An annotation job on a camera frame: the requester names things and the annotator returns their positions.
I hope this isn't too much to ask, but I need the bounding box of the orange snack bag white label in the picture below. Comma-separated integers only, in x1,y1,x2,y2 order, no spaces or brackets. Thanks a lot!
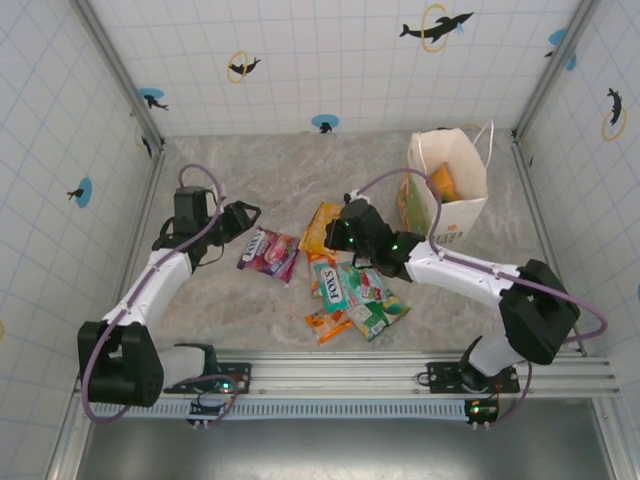
304,308,354,346

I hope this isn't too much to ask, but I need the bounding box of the purple Fox's candy bag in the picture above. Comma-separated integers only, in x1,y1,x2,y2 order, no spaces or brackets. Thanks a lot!
236,225,301,285

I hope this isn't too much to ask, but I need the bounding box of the teal Fox's candy bag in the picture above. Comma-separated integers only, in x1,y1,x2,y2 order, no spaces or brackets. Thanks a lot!
312,259,395,315

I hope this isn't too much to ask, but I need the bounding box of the green fruit snack bag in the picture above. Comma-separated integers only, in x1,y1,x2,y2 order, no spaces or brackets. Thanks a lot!
344,293,412,343

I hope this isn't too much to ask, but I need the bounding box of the white paper shopping bag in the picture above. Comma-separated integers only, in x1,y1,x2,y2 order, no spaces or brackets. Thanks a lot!
397,119,496,246

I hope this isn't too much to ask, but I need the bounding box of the fish blue circle sticker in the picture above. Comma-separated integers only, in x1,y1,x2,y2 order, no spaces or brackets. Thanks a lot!
310,113,340,135
66,177,95,209
543,27,579,72

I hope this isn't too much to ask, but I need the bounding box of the shark blue circle sticker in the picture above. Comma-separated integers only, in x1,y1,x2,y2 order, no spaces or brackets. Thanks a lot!
137,87,170,112

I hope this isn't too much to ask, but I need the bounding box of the small circuit board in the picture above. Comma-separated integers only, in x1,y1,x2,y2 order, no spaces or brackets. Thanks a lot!
463,397,501,426
187,394,237,426

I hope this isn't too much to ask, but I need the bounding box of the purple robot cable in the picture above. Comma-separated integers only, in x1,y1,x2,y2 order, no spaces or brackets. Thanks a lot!
352,168,609,429
79,163,237,426

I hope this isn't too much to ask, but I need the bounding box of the thin black cable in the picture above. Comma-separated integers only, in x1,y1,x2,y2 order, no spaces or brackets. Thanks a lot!
192,239,226,269

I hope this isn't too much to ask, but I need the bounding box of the aluminium table edge rail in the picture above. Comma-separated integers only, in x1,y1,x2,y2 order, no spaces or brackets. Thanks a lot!
47,147,169,480
510,132,591,357

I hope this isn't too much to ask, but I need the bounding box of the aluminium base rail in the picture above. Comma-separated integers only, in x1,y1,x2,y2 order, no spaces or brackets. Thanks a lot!
69,347,624,421

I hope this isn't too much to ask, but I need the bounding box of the aluminium corner post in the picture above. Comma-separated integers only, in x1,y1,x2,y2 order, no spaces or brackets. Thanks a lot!
69,0,167,151
512,0,601,144

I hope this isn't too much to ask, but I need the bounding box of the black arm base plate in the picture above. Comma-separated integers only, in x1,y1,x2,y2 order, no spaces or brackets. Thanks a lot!
417,362,521,396
207,360,253,396

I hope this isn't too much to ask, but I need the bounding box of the white slotted cable duct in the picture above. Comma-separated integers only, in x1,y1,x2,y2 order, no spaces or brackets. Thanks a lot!
89,399,471,419

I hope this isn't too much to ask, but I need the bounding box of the large dolphin yellow ring sticker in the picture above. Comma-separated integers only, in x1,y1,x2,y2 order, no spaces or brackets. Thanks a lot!
398,3,475,54

